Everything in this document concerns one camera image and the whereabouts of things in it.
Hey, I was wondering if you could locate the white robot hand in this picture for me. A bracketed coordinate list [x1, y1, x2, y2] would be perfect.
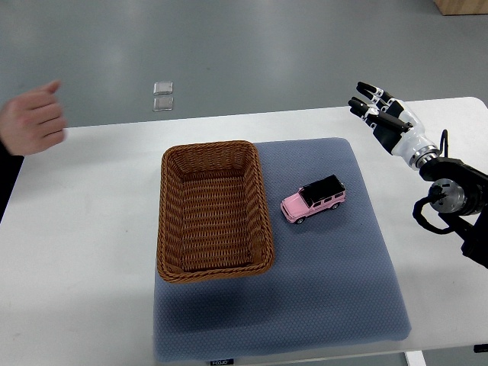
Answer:
[348, 82, 437, 168]

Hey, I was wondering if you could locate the pink toy car black roof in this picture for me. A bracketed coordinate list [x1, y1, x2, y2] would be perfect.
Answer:
[281, 175, 346, 224]

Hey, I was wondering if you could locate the dark sleeved forearm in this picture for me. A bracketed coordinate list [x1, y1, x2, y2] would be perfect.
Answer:
[0, 143, 24, 217]

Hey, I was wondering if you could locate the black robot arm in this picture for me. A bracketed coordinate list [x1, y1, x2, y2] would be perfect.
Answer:
[348, 82, 487, 266]

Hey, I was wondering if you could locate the brown woven wicker basket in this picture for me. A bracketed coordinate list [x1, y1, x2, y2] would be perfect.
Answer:
[156, 140, 275, 284]

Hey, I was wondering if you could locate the bare human hand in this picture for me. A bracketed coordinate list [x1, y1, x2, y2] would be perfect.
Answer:
[1, 80, 67, 156]

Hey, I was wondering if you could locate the wooden box corner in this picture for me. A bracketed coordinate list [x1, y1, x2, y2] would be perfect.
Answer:
[434, 0, 488, 16]

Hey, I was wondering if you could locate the blue-grey quilted mat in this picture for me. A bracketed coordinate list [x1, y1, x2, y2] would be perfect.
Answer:
[153, 138, 411, 363]

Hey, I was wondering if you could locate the upper silver floor plate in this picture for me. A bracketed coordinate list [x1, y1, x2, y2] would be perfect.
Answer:
[153, 81, 173, 95]

